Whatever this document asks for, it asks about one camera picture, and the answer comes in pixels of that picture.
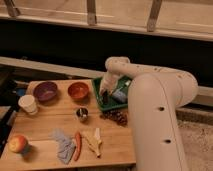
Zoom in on red apple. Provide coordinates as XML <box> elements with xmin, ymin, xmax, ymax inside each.
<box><xmin>8</xmin><ymin>135</ymin><xmax>28</xmax><ymax>153</ymax></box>

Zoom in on light blue sponge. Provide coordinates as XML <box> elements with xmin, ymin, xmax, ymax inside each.
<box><xmin>112</xmin><ymin>89</ymin><xmax>127</xmax><ymax>103</ymax></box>

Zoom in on red orange bowl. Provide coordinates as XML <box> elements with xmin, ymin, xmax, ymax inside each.
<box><xmin>68</xmin><ymin>81</ymin><xmax>89</xmax><ymax>101</ymax></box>

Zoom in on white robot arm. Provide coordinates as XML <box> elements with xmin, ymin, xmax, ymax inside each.
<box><xmin>100</xmin><ymin>57</ymin><xmax>198</xmax><ymax>171</ymax></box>

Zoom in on grey blue cloth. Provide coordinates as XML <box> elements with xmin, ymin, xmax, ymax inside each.
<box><xmin>51</xmin><ymin>129</ymin><xmax>76</xmax><ymax>164</ymax></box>

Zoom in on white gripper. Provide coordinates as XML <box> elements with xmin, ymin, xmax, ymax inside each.
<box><xmin>99</xmin><ymin>72</ymin><xmax>121</xmax><ymax>96</ymax></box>

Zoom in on black handled brush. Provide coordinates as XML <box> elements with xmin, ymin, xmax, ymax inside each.
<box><xmin>102</xmin><ymin>91</ymin><xmax>109</xmax><ymax>105</ymax></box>

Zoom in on purple bowl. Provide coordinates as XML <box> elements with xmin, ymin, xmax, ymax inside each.
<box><xmin>33</xmin><ymin>81</ymin><xmax>58</xmax><ymax>102</ymax></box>

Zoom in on white paper cup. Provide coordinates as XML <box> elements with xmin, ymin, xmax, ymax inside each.
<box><xmin>18</xmin><ymin>95</ymin><xmax>38</xmax><ymax>115</ymax></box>

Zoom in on dark red grapes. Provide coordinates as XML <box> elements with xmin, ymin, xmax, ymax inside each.
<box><xmin>100</xmin><ymin>110</ymin><xmax>128</xmax><ymax>126</ymax></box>

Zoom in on green plastic tray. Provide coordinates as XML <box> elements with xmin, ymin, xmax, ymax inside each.
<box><xmin>92</xmin><ymin>76</ymin><xmax>131</xmax><ymax>112</ymax></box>

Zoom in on orange carrot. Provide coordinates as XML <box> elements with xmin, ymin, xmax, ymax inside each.
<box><xmin>74</xmin><ymin>132</ymin><xmax>82</xmax><ymax>161</ymax></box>

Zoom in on small metal cup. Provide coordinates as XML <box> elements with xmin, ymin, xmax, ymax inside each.
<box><xmin>76</xmin><ymin>107</ymin><xmax>88</xmax><ymax>122</ymax></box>

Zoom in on wooden table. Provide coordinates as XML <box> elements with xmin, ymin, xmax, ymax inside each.
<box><xmin>0</xmin><ymin>80</ymin><xmax>136</xmax><ymax>171</ymax></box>

